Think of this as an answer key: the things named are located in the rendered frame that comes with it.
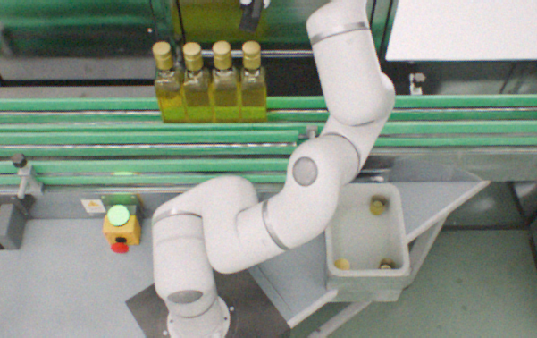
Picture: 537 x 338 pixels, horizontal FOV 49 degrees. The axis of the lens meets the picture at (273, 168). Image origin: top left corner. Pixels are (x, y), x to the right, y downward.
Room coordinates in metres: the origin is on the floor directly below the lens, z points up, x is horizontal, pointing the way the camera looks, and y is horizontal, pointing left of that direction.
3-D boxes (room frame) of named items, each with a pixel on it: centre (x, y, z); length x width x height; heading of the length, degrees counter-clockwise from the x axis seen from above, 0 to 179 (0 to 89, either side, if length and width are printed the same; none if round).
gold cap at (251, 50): (0.81, 0.04, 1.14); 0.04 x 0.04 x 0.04
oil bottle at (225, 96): (0.81, 0.10, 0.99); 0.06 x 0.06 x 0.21; 0
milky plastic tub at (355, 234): (0.59, -0.20, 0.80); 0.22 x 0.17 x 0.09; 1
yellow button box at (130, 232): (0.61, 0.34, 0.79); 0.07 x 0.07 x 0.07; 1
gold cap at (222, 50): (0.81, 0.10, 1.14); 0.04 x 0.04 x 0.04
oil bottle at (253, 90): (0.81, 0.04, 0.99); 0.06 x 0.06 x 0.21; 0
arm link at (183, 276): (0.40, 0.15, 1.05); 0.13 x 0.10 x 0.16; 9
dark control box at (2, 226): (0.61, 0.63, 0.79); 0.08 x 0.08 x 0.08; 1
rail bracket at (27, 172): (0.63, 0.51, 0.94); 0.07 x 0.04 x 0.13; 1
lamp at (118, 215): (0.62, 0.34, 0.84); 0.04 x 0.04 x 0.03
